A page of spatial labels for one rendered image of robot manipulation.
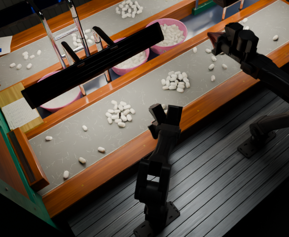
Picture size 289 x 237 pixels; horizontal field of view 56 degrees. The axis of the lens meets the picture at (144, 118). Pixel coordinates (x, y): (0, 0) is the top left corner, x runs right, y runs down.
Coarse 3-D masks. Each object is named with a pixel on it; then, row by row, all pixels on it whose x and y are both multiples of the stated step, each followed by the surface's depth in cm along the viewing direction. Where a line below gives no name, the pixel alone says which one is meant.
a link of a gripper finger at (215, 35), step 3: (207, 33) 114; (210, 33) 112; (213, 33) 111; (225, 33) 108; (210, 36) 114; (213, 36) 110; (216, 36) 108; (219, 36) 107; (222, 36) 108; (225, 36) 107; (210, 39) 114; (216, 39) 108; (219, 39) 108; (213, 42) 113; (213, 45) 113
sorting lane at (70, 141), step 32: (256, 32) 160; (288, 32) 158; (192, 64) 150; (128, 96) 141; (160, 96) 139; (192, 96) 137; (64, 128) 133; (96, 128) 131; (128, 128) 130; (64, 160) 123; (96, 160) 121
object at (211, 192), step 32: (256, 96) 143; (224, 128) 134; (288, 128) 131; (192, 160) 125; (224, 160) 124; (256, 160) 123; (288, 160) 122; (128, 192) 119; (192, 192) 117; (224, 192) 116; (256, 192) 115; (96, 224) 113; (128, 224) 112; (192, 224) 110; (224, 224) 109
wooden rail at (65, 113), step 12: (264, 0) 173; (276, 0) 176; (240, 12) 168; (252, 12) 168; (216, 24) 164; (204, 36) 159; (180, 48) 154; (156, 60) 150; (168, 60) 152; (132, 72) 147; (144, 72) 147; (108, 84) 143; (120, 84) 143; (84, 96) 140; (96, 96) 139; (72, 108) 136; (84, 108) 138; (48, 120) 133; (60, 120) 134; (36, 132) 130
